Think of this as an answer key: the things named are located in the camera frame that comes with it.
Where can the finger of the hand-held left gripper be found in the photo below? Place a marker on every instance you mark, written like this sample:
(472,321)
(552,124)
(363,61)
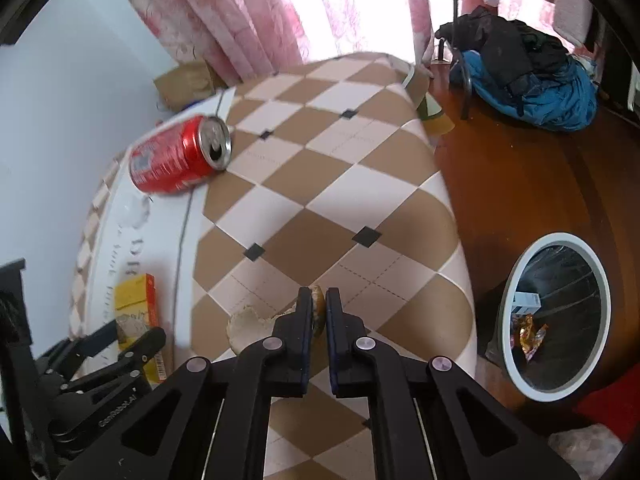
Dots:
(135,350)
(85,345)

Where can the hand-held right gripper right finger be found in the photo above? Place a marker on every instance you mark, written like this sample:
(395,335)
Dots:
(342,340)

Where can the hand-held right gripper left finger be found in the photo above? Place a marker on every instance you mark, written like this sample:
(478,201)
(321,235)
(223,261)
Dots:
(295,340)

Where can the bitten white bun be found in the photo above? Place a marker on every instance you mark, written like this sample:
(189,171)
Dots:
(245,330)

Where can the small yellow box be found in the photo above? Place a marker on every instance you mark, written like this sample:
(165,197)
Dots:
(135,295)

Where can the white rimmed trash bin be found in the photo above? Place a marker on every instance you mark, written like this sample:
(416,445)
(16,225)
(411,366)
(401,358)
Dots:
(507,310)

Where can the light blue box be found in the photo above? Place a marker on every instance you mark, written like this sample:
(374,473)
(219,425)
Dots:
(526,301)

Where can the orange snack packet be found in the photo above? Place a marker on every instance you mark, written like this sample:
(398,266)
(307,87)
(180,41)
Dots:
(530,337)

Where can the small translucent white wrapper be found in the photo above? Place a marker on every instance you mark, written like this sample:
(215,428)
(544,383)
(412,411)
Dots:
(134,212)

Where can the checkered tablecloth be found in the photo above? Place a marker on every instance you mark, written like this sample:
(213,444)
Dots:
(325,160)

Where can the red soda can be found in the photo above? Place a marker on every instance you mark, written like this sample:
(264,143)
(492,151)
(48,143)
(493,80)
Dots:
(170,160)

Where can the pink checked cloth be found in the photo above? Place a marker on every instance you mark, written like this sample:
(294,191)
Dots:
(585,445)

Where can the red cloth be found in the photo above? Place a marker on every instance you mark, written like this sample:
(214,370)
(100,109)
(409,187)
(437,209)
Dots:
(600,415)

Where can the brown paper bag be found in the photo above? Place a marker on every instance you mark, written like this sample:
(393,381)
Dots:
(187,82)

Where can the pink floral curtain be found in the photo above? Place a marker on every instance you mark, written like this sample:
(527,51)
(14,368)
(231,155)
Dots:
(225,10)

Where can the pink fleece hanging garment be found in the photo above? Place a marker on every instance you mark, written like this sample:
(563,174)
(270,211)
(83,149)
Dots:
(570,10)

